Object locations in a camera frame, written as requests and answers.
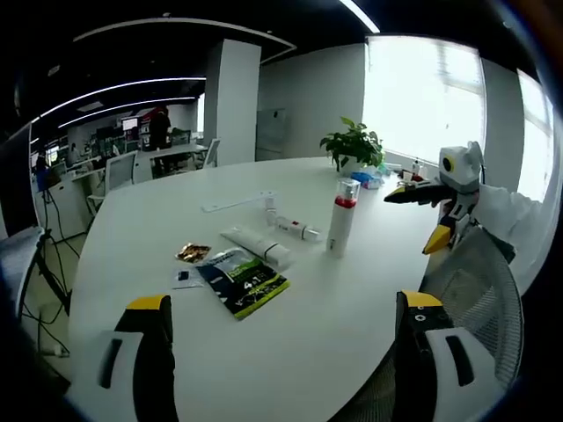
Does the white mesh office chair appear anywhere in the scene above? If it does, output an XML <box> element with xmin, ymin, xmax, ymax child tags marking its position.
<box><xmin>347</xmin><ymin>228</ymin><xmax>524</xmax><ymax>422</ymax></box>

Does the green black skincare packet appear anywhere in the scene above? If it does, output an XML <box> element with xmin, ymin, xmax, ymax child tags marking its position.
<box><xmin>194</xmin><ymin>247</ymin><xmax>291</xmax><ymax>321</ymax></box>

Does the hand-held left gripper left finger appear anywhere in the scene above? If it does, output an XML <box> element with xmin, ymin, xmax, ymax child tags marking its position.
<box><xmin>69</xmin><ymin>295</ymin><xmax>179</xmax><ymax>422</ymax></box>

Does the blue tissue packet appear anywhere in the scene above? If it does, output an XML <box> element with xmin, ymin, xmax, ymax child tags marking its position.
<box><xmin>350</xmin><ymin>170</ymin><xmax>384</xmax><ymax>190</ymax></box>

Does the small skincare sample sachet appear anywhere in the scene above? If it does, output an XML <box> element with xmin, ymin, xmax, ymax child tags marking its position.
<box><xmin>172</xmin><ymin>267</ymin><xmax>206</xmax><ymax>290</ymax></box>

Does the red-label skincare bottle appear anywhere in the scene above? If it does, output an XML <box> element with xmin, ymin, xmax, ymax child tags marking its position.
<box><xmin>274</xmin><ymin>215</ymin><xmax>323</xmax><ymax>242</ymax></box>

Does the potted green plant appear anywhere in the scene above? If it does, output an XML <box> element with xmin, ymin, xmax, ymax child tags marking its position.
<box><xmin>319</xmin><ymin>116</ymin><xmax>384</xmax><ymax>172</ymax></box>

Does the long ceiling light strip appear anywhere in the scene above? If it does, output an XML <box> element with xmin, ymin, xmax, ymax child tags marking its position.
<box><xmin>39</xmin><ymin>76</ymin><xmax>207</xmax><ymax>119</ymax></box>

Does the small red white box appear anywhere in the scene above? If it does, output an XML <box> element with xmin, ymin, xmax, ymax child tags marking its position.
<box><xmin>398</xmin><ymin>172</ymin><xmax>427</xmax><ymax>189</ymax></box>

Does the small white skincare bottle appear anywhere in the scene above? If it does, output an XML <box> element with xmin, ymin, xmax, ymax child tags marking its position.
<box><xmin>262</xmin><ymin>197</ymin><xmax>282</xmax><ymax>229</ymax></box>

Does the white red-banded skincare bottle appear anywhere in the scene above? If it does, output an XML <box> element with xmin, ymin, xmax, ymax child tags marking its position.
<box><xmin>325</xmin><ymin>178</ymin><xmax>362</xmax><ymax>258</ymax></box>

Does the white office desk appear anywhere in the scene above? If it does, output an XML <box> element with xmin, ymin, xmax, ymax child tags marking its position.
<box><xmin>134</xmin><ymin>143</ymin><xmax>208</xmax><ymax>179</ymax></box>

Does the bright window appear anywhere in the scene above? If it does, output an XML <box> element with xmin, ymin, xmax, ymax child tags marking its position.
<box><xmin>363</xmin><ymin>34</ymin><xmax>487</xmax><ymax>171</ymax></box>

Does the curved white ceiling trim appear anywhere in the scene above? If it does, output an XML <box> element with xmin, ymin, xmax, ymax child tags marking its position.
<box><xmin>72</xmin><ymin>17</ymin><xmax>295</xmax><ymax>67</ymax></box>

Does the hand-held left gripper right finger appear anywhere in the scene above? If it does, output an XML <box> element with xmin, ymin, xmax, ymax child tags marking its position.
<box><xmin>392</xmin><ymin>289</ymin><xmax>507</xmax><ymax>422</ymax></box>

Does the gold foil skincare sachet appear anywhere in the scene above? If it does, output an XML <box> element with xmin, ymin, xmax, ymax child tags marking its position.
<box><xmin>174</xmin><ymin>242</ymin><xmax>212</xmax><ymax>264</ymax></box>

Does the short ceiling light bar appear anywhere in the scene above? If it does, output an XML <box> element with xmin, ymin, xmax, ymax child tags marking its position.
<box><xmin>338</xmin><ymin>0</ymin><xmax>382</xmax><ymax>34</ymax></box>

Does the black laptop stand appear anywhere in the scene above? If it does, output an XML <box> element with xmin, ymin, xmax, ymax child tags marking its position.
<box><xmin>33</xmin><ymin>228</ymin><xmax>74</xmax><ymax>317</ymax></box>

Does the white skincare tube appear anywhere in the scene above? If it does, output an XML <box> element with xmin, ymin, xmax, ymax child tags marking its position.
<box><xmin>219</xmin><ymin>225</ymin><xmax>295</xmax><ymax>268</ymax></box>

